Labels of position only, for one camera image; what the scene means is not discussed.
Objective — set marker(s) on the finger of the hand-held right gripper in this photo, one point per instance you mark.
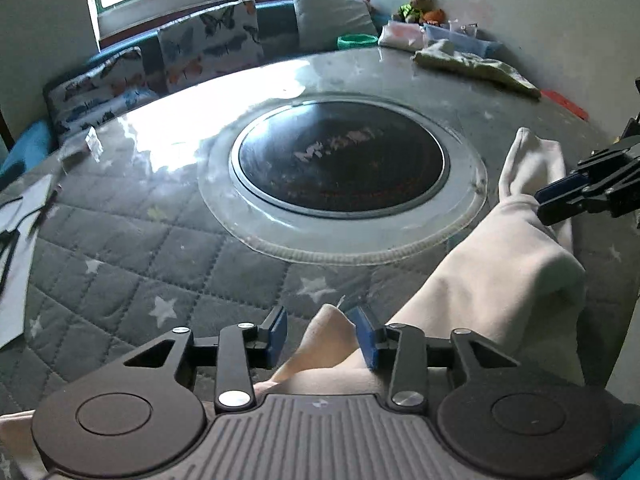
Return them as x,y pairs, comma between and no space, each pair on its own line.
560,188
565,210

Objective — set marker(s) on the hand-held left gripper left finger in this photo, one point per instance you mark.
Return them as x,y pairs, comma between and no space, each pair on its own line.
276,335

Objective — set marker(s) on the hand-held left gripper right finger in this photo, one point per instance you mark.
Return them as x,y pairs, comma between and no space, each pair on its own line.
364,337

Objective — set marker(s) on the beige garment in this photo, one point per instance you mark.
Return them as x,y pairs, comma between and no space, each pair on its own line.
500,280

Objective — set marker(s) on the red flat object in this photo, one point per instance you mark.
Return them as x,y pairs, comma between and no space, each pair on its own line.
565,104

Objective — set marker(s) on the pale yellow cloth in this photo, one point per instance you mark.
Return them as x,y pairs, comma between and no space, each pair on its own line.
475,69

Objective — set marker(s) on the clear round plastic cover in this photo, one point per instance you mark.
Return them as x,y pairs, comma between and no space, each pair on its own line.
214,192

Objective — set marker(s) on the round black induction cooktop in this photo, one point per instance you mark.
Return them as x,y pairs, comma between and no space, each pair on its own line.
340,170

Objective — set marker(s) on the blue plastic tray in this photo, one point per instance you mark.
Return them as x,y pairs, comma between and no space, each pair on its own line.
465,40

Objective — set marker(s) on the pink folded cloth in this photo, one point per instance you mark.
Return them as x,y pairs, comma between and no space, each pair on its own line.
400,36

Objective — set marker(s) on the stuffed toy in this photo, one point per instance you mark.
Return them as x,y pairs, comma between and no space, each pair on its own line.
417,7

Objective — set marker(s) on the green bowl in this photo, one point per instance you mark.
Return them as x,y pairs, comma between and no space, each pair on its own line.
357,40

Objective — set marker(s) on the teal fabric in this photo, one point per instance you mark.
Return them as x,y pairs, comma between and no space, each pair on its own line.
622,462

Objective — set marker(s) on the white paper sheet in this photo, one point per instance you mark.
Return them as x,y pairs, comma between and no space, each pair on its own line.
15,305

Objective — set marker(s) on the clear lidded plastic box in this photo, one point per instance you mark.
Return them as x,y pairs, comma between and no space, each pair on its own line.
80,149

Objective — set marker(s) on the grey pillow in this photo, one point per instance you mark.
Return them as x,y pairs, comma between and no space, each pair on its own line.
330,17

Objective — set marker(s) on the butterfly print cushion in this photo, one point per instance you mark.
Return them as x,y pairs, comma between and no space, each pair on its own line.
100,90
210,45

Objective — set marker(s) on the teal sofa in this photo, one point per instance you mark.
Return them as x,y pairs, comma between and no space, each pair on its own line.
25,146

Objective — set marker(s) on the black rectangular frame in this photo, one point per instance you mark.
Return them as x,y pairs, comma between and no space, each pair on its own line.
6,234

